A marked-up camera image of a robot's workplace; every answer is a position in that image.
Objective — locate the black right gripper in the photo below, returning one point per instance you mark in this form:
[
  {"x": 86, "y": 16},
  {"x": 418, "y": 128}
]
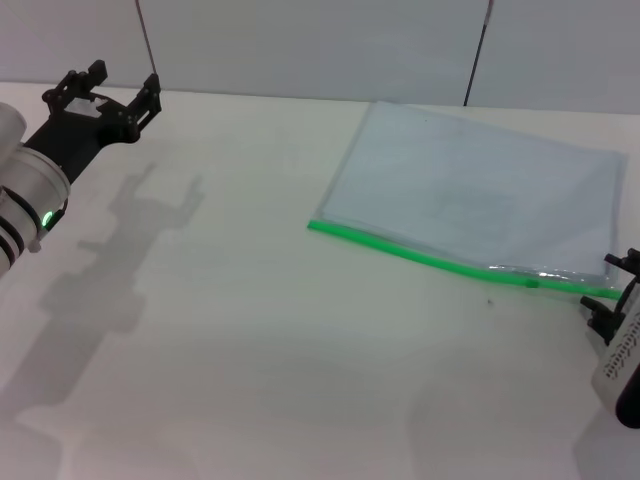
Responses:
[{"x": 631, "y": 295}]

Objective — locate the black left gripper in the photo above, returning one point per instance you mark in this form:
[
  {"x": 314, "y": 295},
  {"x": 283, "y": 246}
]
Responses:
[{"x": 75, "y": 135}]

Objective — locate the clear document bag green zip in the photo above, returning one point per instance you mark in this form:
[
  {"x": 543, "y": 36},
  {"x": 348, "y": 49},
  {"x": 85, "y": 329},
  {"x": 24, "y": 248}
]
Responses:
[{"x": 450, "y": 175}]

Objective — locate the green zipper slider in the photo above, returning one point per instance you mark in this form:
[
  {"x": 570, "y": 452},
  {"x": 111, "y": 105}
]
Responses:
[{"x": 532, "y": 284}]

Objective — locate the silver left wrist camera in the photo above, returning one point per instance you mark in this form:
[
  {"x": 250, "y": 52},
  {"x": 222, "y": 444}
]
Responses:
[{"x": 10, "y": 127}]

